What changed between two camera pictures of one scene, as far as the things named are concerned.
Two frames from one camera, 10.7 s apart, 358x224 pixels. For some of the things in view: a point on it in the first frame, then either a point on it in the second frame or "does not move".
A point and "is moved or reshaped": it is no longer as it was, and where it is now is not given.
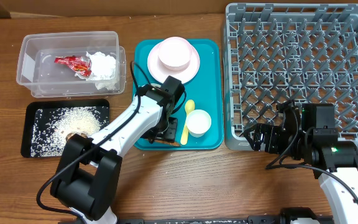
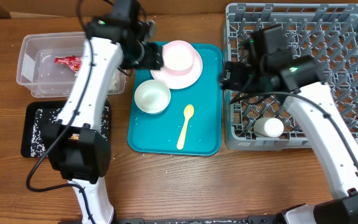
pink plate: (161, 73) is moved or reshaped
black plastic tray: (45, 124) does not move
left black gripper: (169, 135) -> (152, 58)
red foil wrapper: (81, 65) does not move
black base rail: (215, 219) does not move
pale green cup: (197, 122) is moved or reshaped
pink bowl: (174, 53) is moved or reshaped
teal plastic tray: (141, 49) -> (203, 134)
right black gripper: (272, 133) -> (230, 81)
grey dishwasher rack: (311, 53) does not move
